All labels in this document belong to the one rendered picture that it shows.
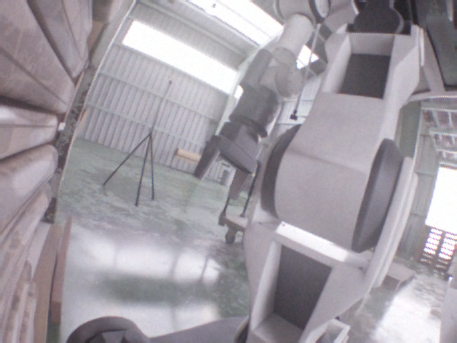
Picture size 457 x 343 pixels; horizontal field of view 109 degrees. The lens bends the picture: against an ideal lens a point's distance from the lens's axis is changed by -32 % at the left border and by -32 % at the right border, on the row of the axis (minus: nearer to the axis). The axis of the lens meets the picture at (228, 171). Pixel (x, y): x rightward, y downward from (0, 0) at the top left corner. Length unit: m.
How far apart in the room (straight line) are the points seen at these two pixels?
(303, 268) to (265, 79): 0.35
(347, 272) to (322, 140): 0.15
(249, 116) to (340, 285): 0.32
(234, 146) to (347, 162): 0.23
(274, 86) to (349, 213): 0.31
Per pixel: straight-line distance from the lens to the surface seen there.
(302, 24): 0.62
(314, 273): 0.33
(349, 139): 0.27
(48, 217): 1.22
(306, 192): 0.26
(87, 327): 0.56
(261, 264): 0.32
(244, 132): 0.44
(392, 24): 0.50
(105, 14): 0.32
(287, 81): 0.47
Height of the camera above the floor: 0.58
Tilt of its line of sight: level
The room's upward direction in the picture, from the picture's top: 19 degrees clockwise
